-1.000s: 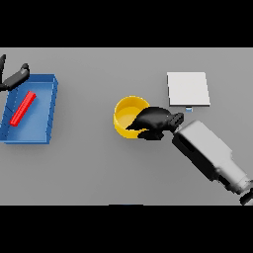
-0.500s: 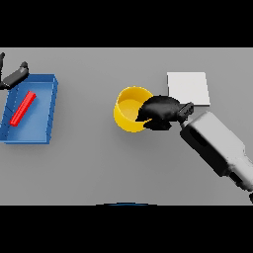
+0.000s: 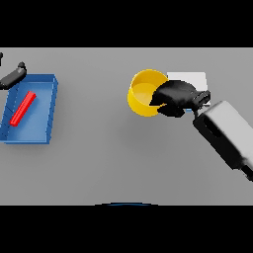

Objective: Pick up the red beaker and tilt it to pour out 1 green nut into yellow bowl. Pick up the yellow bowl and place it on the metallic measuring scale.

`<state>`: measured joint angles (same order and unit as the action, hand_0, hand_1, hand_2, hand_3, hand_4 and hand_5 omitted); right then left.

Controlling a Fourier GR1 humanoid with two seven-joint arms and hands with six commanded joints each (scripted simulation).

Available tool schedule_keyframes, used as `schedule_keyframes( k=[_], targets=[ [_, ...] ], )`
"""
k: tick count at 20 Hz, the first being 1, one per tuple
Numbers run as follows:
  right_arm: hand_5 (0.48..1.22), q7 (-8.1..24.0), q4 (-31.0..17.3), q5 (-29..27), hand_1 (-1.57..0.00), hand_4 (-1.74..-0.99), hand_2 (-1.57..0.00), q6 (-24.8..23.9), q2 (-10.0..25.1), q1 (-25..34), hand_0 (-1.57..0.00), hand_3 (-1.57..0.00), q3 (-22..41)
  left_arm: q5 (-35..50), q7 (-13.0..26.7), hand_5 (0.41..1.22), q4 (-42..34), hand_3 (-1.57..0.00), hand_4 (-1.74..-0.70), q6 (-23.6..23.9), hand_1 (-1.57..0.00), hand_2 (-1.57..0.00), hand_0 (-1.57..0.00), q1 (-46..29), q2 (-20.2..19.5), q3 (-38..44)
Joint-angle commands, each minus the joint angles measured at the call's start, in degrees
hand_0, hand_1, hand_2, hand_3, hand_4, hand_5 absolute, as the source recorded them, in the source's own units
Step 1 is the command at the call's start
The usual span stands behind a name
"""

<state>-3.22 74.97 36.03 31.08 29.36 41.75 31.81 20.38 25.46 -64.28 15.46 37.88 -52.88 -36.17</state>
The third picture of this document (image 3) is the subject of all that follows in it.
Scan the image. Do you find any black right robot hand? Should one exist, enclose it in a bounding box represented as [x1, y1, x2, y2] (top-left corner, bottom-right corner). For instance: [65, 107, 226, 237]
[148, 79, 211, 119]

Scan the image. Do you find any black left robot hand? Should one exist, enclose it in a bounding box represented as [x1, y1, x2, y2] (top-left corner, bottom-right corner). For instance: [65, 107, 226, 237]
[0, 52, 28, 91]

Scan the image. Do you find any yellow bowl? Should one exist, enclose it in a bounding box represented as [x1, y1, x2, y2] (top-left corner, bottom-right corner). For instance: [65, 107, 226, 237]
[126, 68, 170, 118]

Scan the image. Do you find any red beaker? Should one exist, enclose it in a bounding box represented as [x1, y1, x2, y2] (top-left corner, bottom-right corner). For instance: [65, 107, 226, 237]
[9, 90, 38, 127]

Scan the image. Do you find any blue tray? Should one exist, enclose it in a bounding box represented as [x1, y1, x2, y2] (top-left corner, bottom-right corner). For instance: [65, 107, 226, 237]
[0, 73, 59, 145]

